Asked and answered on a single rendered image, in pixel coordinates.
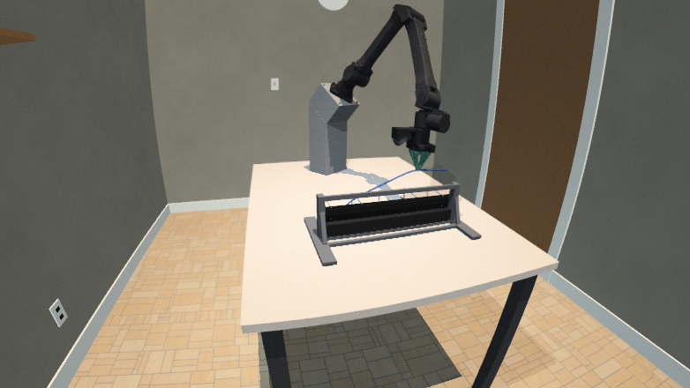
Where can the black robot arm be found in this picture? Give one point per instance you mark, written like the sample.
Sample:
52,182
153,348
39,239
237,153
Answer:
427,93

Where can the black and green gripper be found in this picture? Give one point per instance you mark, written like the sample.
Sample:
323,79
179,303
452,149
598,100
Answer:
414,152

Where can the grey patch panel rack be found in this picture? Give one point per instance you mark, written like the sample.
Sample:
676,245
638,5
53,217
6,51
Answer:
344,221

